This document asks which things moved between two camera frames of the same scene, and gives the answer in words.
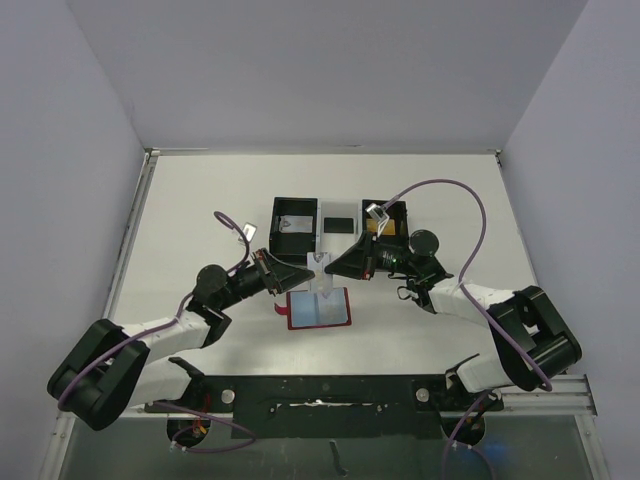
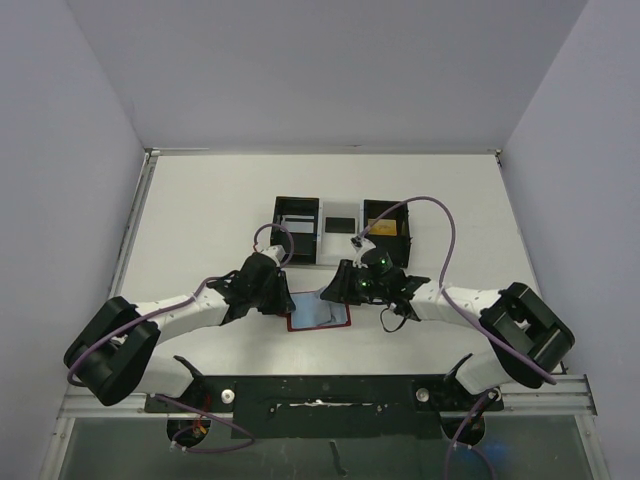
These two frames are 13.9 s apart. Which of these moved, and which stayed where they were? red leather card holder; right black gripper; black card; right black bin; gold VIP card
Moved: right black gripper
Stayed: red leather card holder; right black bin; gold VIP card; black card
